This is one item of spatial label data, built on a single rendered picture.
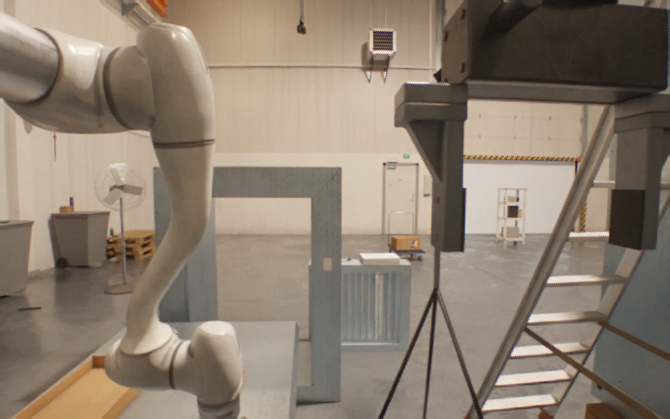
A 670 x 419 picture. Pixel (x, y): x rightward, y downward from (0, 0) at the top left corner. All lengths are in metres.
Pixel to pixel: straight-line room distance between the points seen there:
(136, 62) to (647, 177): 0.59
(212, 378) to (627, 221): 0.70
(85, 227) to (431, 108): 6.81
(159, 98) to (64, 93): 0.12
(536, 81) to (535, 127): 11.65
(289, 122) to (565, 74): 9.94
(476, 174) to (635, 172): 10.78
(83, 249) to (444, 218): 6.93
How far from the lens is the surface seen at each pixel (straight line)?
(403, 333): 3.12
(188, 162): 0.57
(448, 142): 0.21
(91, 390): 1.69
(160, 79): 0.56
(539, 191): 12.09
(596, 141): 1.47
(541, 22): 0.24
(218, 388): 0.77
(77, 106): 0.60
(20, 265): 5.92
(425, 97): 0.21
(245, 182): 2.13
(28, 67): 0.55
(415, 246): 6.79
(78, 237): 7.05
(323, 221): 2.09
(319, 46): 10.71
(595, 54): 0.26
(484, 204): 11.18
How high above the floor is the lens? 1.45
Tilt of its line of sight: 4 degrees down
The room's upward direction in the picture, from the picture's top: straight up
